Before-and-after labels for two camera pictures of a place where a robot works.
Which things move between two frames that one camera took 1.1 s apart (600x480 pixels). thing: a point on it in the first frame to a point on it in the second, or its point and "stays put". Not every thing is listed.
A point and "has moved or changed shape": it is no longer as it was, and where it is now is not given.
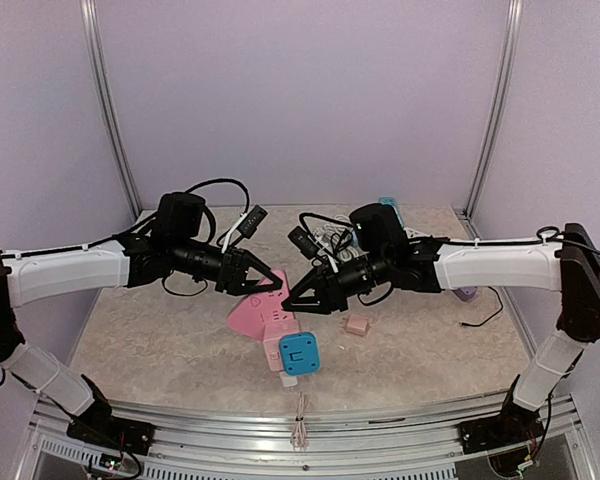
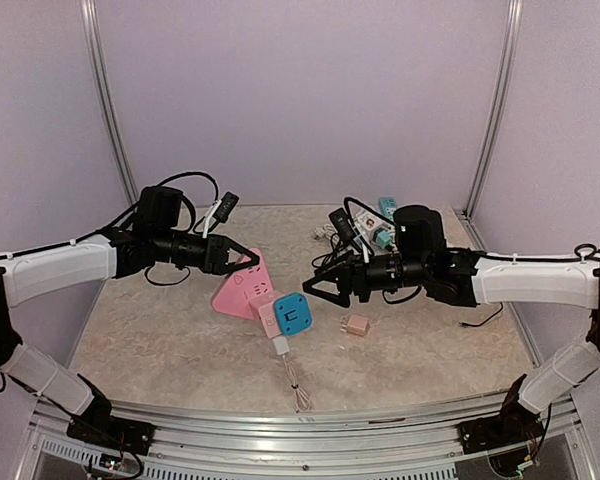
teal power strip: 391,200 stays put
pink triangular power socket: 253,312 has moved or changed shape
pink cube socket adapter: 272,334 to 265,307
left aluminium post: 91,25 stays put
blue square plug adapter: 300,353 to 294,314
